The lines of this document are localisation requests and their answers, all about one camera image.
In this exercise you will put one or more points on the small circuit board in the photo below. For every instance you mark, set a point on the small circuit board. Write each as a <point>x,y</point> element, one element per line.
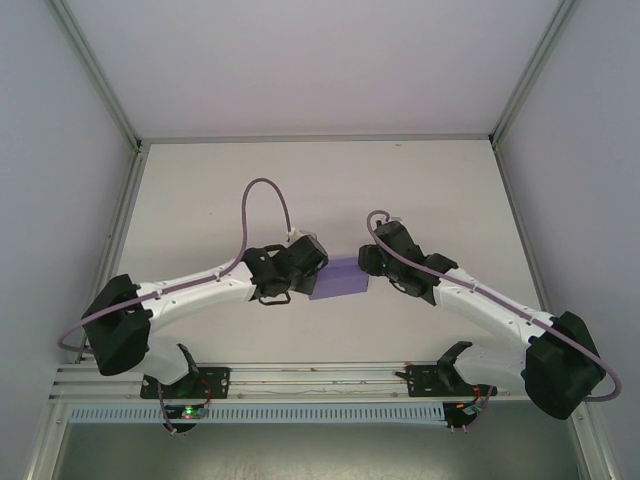
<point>467,408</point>

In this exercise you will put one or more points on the aluminium frame corner post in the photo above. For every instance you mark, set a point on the aluminium frame corner post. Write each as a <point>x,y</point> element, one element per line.
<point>95,75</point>
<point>532,70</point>

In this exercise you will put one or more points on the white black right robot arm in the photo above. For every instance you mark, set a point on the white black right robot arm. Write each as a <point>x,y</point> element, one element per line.
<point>490,310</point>

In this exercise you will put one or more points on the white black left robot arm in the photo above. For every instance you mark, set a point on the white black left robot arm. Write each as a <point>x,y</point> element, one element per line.
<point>190,295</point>

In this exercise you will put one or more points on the aluminium frame back rail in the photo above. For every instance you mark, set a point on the aluminium frame back rail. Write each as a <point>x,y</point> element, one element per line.
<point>315,137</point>

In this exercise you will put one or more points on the circuit board with green light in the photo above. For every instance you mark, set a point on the circuit board with green light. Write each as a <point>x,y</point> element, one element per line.
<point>190,412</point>

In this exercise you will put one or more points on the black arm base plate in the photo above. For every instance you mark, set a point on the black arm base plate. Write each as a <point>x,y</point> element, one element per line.
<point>220,382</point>
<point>425,382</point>

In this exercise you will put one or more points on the aluminium frame side rail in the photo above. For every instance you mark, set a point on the aluminium frame side rail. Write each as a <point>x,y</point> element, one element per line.
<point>120,215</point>
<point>520,225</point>

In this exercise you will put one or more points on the purple paper box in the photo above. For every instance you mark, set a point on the purple paper box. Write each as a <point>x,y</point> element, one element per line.
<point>340,285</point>

